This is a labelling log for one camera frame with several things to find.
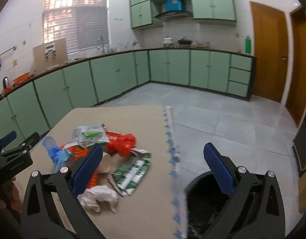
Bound blue plastic bag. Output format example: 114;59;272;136
41;136;70;173

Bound white tissue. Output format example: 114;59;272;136
77;185;118;213

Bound orange foam fruit net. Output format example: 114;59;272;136
64;144;103;195

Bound silver green snack wrapper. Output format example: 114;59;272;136
72;125;109;148

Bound red paper cup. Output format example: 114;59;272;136
96;153;126;174

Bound green white torn packet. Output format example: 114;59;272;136
109;148;151;197

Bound red plastic bag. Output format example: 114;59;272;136
106;132;136;158

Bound green lower kitchen cabinets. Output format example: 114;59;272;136
0;48;257;146

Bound black trash bin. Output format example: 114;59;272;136
185;170;258;239

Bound person's left hand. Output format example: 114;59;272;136
4;177;22;213

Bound steel kettle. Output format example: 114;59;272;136
2;77;11;89

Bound orange basin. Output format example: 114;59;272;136
13;72;30;86

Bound black glass cabinet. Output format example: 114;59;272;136
293;119;306;175

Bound cardboard box with scale picture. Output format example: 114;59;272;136
33;38;68;74

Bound wooden door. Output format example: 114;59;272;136
250;2;288;102
286;7;306;127

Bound sink faucet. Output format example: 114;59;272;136
97;36;105;54

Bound window with blinds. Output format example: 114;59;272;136
42;0;110;53

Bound green bottle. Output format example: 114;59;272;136
245;36;252;54

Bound white cooking pot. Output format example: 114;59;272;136
163;36;173;47

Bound black wok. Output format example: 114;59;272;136
178;37;192;47

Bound range hood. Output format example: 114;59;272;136
155;10;193;22

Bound blue box above hood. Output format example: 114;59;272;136
165;0;185;12

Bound wall towel bar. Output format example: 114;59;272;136
0;45;17;57

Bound green upper wall cabinets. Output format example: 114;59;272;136
129;0;237;30

